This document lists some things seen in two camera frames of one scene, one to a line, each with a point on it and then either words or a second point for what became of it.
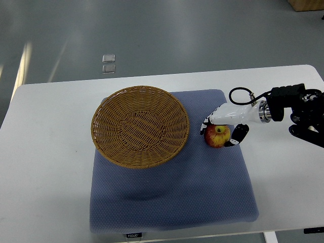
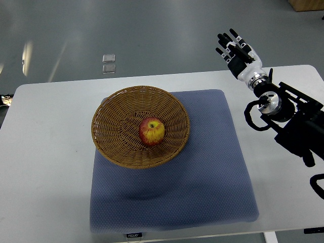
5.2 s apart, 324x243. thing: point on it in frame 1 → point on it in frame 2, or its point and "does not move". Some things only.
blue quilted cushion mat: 203,185 does not move
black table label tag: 131,235 does not move
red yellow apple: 216,135 → 151,131
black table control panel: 310,230 does not move
